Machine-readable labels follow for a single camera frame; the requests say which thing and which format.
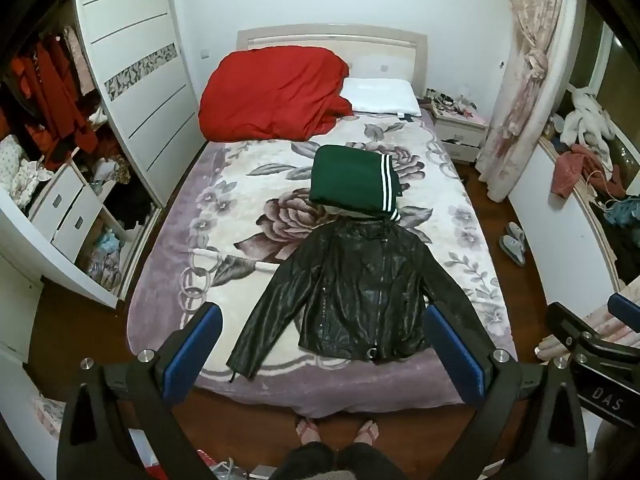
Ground white nightstand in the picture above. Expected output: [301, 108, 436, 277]
[430, 106, 489, 164]

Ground red duvet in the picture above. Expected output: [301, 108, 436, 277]
[198, 46, 355, 143]

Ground person's leg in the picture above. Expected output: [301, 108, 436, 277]
[337, 442, 412, 480]
[272, 442, 337, 480]

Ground person's right foot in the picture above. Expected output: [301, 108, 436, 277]
[352, 417, 384, 449]

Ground person's foot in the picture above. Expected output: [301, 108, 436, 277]
[352, 417, 384, 449]
[295, 417, 324, 449]

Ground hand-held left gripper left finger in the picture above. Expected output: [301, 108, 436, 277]
[56, 301, 223, 480]

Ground person's left leg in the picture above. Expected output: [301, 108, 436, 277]
[272, 442, 337, 480]

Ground tangled white cables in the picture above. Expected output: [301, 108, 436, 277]
[210, 456, 252, 480]

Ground green folded garment white stripes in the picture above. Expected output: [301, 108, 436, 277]
[307, 144, 405, 223]

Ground teal cloth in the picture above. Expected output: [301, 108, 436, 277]
[602, 197, 640, 229]

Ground hanging red clothes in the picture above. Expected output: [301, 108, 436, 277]
[10, 35, 99, 157]

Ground folded floral clothes pile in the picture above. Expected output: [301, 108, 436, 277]
[0, 135, 55, 207]

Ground floral cloth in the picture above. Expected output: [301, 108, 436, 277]
[31, 394, 67, 437]

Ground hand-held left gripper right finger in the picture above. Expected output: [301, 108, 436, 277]
[424, 301, 598, 480]

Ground white pillow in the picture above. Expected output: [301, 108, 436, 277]
[339, 77, 422, 117]

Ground person's left foot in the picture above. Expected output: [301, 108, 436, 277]
[295, 417, 324, 449]

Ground pink striped folded cloth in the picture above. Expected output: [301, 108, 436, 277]
[534, 307, 632, 361]

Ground white plush toy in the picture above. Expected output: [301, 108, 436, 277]
[559, 87, 619, 172]

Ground pink garment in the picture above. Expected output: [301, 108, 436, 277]
[551, 144, 609, 199]

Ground white wardrobe drawer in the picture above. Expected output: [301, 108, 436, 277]
[30, 164, 84, 233]
[51, 187, 109, 262]

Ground black leather jacket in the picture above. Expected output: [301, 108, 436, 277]
[226, 217, 501, 385]

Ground clutter of small toiletries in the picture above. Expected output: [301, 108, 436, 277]
[425, 87, 477, 117]

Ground pink floral curtain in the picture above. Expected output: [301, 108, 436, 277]
[475, 0, 582, 204]

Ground white wardrobe sliding door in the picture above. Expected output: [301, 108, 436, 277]
[74, 0, 201, 208]

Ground person's right leg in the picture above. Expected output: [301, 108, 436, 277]
[337, 442, 412, 480]

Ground dark clothes heap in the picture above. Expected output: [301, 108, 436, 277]
[104, 184, 157, 232]

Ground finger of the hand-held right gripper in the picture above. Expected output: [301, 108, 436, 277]
[607, 292, 640, 335]
[545, 301, 599, 357]

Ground beige bed headboard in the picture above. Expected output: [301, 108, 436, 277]
[236, 24, 429, 98]

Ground floral plush blanket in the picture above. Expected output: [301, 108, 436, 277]
[125, 110, 518, 406]

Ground white wardrobe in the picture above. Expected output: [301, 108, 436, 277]
[0, 0, 211, 366]

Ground heap of pale clothes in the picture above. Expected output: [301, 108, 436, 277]
[87, 225, 127, 291]

